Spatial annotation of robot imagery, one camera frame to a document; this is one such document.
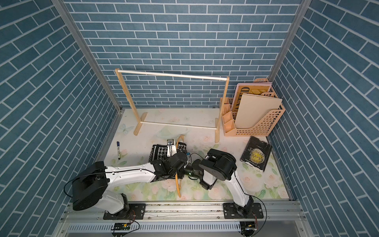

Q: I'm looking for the black white houndstooth scarf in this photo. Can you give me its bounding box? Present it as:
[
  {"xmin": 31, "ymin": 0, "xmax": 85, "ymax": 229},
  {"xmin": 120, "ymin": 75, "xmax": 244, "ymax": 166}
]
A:
[{"xmin": 149, "ymin": 142, "xmax": 187, "ymax": 162}]

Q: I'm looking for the orange wooden clothes hanger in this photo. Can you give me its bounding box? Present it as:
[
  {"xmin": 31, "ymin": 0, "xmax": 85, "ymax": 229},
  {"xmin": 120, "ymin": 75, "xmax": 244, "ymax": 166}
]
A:
[{"xmin": 175, "ymin": 135, "xmax": 185, "ymax": 197}]

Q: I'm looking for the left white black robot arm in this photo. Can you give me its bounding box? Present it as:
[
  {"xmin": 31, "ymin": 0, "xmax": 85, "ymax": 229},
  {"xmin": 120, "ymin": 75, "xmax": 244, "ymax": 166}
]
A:
[{"xmin": 72, "ymin": 152, "xmax": 188, "ymax": 220}]

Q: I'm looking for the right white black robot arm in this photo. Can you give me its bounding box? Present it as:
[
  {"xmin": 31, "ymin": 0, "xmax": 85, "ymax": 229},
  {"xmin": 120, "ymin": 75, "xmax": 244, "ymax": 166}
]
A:
[{"xmin": 184, "ymin": 149, "xmax": 254, "ymax": 218}]

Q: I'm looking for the floral table mat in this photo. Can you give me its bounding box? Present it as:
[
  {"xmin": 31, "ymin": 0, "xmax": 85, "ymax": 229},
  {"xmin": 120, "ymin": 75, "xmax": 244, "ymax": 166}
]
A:
[{"xmin": 104, "ymin": 108, "xmax": 288, "ymax": 201}]

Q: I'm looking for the wooden clothes rack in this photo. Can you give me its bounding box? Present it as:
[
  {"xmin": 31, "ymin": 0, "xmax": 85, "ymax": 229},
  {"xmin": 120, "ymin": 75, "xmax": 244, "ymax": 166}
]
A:
[{"xmin": 115, "ymin": 69, "xmax": 230, "ymax": 143}]

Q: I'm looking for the blue marker pen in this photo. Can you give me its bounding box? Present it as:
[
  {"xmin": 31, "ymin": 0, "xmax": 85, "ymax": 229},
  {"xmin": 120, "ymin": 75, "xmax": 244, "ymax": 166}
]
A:
[{"xmin": 116, "ymin": 141, "xmax": 121, "ymax": 160}]

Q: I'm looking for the peach plastic file organizer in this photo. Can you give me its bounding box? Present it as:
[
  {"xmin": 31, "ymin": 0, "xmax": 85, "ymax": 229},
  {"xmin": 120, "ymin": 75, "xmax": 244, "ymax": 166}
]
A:
[{"xmin": 221, "ymin": 79, "xmax": 285, "ymax": 137}]

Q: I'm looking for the black book gold cover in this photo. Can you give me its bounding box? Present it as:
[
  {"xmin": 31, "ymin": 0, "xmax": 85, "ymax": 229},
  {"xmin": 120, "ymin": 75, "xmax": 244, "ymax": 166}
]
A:
[{"xmin": 240, "ymin": 136, "xmax": 272, "ymax": 172}]

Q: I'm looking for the right circuit board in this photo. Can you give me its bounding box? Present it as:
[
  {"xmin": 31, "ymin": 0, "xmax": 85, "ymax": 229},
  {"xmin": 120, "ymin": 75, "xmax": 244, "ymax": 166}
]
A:
[{"xmin": 240, "ymin": 221, "xmax": 257, "ymax": 237}]

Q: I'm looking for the circuit board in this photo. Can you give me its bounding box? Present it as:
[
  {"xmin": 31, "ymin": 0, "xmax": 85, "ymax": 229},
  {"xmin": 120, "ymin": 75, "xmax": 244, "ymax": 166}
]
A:
[
  {"xmin": 240, "ymin": 221, "xmax": 257, "ymax": 237},
  {"xmin": 111, "ymin": 223, "xmax": 131, "ymax": 232}
]

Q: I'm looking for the left circuit board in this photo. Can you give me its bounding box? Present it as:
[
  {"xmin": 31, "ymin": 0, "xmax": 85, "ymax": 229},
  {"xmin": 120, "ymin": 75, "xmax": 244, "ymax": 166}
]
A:
[{"xmin": 111, "ymin": 223, "xmax": 131, "ymax": 232}]

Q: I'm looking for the beige board in organizer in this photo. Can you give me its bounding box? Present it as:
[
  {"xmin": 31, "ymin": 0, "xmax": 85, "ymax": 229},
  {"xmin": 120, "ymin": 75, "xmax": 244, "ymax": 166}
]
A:
[{"xmin": 235, "ymin": 93, "xmax": 282, "ymax": 128}]

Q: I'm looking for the pink book in organizer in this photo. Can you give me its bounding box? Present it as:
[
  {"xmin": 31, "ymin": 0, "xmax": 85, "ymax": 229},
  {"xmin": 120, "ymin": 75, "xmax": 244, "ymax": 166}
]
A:
[{"xmin": 232, "ymin": 82, "xmax": 272, "ymax": 112}]

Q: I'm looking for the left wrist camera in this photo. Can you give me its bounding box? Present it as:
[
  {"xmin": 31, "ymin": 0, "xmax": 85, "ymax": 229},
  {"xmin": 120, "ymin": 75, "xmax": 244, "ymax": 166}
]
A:
[{"xmin": 167, "ymin": 139, "xmax": 177, "ymax": 158}]

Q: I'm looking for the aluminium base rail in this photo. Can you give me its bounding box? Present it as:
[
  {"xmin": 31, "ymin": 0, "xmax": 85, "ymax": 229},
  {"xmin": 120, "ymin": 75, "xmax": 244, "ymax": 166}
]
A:
[{"xmin": 53, "ymin": 200, "xmax": 313, "ymax": 237}]

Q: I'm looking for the left aluminium corner post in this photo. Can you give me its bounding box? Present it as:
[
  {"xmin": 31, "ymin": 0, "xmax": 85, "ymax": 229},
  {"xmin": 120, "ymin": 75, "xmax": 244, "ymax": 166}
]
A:
[{"xmin": 51, "ymin": 0, "xmax": 124, "ymax": 114}]

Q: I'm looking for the aluminium corner post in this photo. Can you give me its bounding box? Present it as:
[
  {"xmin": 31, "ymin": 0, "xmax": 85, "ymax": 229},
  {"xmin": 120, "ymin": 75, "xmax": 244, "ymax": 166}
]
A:
[
  {"xmin": 268, "ymin": 0, "xmax": 311, "ymax": 82},
  {"xmin": 51, "ymin": 0, "xmax": 124, "ymax": 114}
]

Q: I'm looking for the right aluminium corner post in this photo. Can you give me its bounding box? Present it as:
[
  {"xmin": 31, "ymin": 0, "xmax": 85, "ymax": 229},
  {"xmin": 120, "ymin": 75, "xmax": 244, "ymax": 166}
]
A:
[{"xmin": 268, "ymin": 0, "xmax": 311, "ymax": 82}]

